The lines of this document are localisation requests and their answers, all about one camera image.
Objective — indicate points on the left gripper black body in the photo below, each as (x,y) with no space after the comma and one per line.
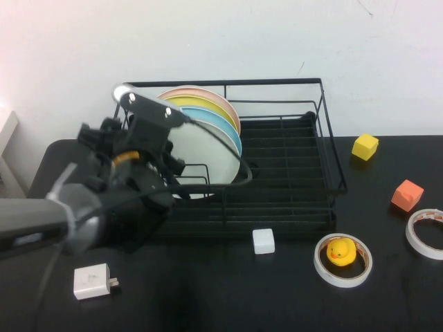
(138,176)

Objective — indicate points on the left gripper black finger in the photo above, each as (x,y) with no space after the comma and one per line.
(173,193)
(176,160)

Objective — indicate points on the white plate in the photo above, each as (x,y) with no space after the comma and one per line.
(207,152)

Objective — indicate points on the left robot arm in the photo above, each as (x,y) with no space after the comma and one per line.
(34,221)

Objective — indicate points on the light blue plate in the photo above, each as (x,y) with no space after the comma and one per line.
(228,126)

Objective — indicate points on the yellow plate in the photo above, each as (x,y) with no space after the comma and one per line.
(207,103)

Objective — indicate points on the pink plate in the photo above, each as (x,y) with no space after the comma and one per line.
(207,92)

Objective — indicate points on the white foam cube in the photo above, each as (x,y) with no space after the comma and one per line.
(263,241)

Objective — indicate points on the white plug charger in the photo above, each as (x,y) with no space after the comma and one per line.
(90,281)

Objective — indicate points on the yellow rubber duck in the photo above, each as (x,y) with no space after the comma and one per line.
(341,252)

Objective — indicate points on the white double-sided tape roll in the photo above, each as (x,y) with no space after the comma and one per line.
(341,281)
(420,247)

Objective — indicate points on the yellow foam cube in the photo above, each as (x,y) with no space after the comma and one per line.
(365,147)

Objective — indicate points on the orange foam cube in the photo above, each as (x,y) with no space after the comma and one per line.
(406,195)

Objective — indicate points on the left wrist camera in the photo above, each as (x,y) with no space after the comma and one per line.
(149,110)

